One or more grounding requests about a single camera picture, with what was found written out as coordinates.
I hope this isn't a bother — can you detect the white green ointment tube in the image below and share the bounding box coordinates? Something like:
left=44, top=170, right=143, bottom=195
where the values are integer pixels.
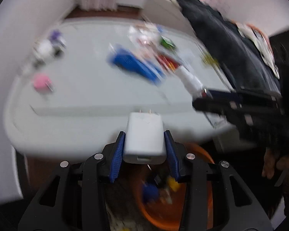
left=175, top=66, right=204, bottom=98

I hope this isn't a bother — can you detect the red knitted ornament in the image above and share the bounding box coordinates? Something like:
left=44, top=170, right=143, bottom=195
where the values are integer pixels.
left=155, top=54, right=180, bottom=73

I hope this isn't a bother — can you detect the green glass bottle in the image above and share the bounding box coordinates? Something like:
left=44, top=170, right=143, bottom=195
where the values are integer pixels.
left=160, top=36, right=176, bottom=50

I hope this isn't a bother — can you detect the white USB charger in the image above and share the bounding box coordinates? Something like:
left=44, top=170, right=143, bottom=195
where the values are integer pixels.
left=123, top=112, right=166, bottom=165

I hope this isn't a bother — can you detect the blue plastic packet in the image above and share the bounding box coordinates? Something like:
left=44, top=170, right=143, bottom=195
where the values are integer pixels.
left=107, top=44, right=166, bottom=85

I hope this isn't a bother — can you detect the person's right hand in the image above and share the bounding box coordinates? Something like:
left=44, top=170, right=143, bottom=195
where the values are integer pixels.
left=262, top=148, right=289, bottom=184

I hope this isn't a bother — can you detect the dark grey blanket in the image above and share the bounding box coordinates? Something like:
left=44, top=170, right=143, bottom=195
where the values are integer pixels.
left=176, top=0, right=280, bottom=94

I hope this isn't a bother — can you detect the yellow hair claw clip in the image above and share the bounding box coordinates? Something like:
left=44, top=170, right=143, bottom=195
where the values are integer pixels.
left=202, top=53, right=219, bottom=67

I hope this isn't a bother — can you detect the orange plastic bucket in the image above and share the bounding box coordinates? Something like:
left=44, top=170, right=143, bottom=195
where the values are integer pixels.
left=132, top=142, right=215, bottom=231

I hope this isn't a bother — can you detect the white patterned blanket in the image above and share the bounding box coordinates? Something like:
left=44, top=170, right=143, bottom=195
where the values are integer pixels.
left=235, top=23, right=280, bottom=79

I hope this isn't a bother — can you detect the pink round pocket mirror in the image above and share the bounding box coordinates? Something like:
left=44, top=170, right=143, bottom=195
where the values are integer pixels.
left=33, top=74, right=53, bottom=93

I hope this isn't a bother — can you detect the purple small cup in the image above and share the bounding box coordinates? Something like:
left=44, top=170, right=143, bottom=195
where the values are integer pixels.
left=48, top=29, right=62, bottom=43

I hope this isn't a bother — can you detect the white bed frame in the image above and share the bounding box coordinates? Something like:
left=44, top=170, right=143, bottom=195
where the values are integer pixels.
left=142, top=0, right=196, bottom=37

